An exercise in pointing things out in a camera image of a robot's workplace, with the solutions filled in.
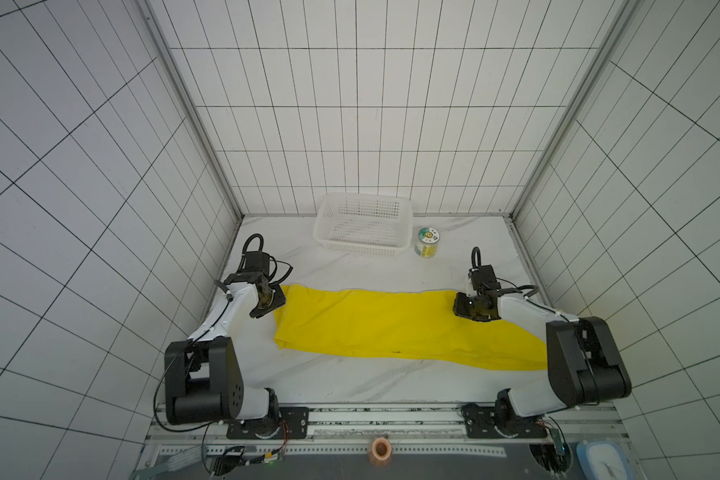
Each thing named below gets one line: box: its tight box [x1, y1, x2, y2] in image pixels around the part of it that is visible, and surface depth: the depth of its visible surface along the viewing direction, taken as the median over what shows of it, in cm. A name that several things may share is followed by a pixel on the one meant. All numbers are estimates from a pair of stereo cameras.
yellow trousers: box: [274, 285, 547, 371], surface depth 89 cm
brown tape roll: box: [369, 437, 392, 466], surface depth 61 cm
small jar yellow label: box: [414, 227, 440, 259], surface depth 106 cm
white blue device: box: [576, 441, 635, 480], surface depth 67 cm
